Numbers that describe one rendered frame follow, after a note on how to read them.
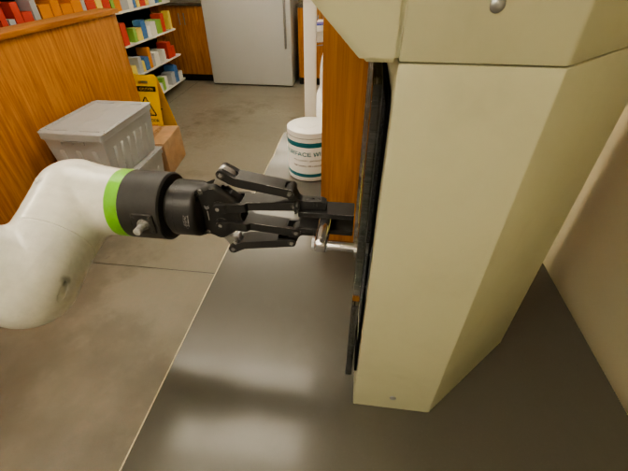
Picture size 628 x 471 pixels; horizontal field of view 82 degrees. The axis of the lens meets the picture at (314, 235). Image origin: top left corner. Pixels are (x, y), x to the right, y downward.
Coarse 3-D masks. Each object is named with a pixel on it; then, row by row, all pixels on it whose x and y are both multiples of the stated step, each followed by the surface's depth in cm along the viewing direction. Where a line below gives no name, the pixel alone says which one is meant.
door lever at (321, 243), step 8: (320, 224) 44; (328, 224) 44; (320, 232) 43; (328, 232) 43; (312, 240) 42; (320, 240) 42; (328, 240) 42; (336, 240) 42; (312, 248) 42; (320, 248) 42; (328, 248) 42; (336, 248) 42; (344, 248) 42; (352, 248) 41
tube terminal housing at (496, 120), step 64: (448, 0) 22; (512, 0) 22; (576, 0) 21; (448, 64) 25; (512, 64) 24; (576, 64) 24; (448, 128) 27; (512, 128) 26; (576, 128) 31; (384, 192) 31; (448, 192) 30; (512, 192) 30; (576, 192) 42; (384, 256) 35; (448, 256) 34; (512, 256) 39; (384, 320) 41; (448, 320) 40; (384, 384) 49; (448, 384) 51
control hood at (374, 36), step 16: (320, 0) 23; (336, 0) 23; (352, 0) 23; (368, 0) 23; (384, 0) 23; (400, 0) 22; (336, 16) 23; (352, 16) 23; (368, 16) 23; (384, 16) 23; (400, 16) 23; (352, 32) 24; (368, 32) 24; (384, 32) 24; (400, 32) 24; (352, 48) 25; (368, 48) 24; (384, 48) 24
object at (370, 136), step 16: (368, 96) 53; (368, 112) 38; (368, 128) 30; (368, 144) 29; (368, 160) 30; (368, 176) 31; (368, 192) 32; (368, 208) 33; (352, 288) 46; (352, 304) 41; (352, 320) 43; (352, 336) 45; (352, 352) 47
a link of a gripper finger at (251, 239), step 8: (248, 232) 51; (256, 232) 51; (240, 240) 50; (248, 240) 50; (256, 240) 49; (264, 240) 49; (272, 240) 49; (280, 240) 49; (288, 240) 48; (232, 248) 50; (240, 248) 50; (248, 248) 50; (256, 248) 50
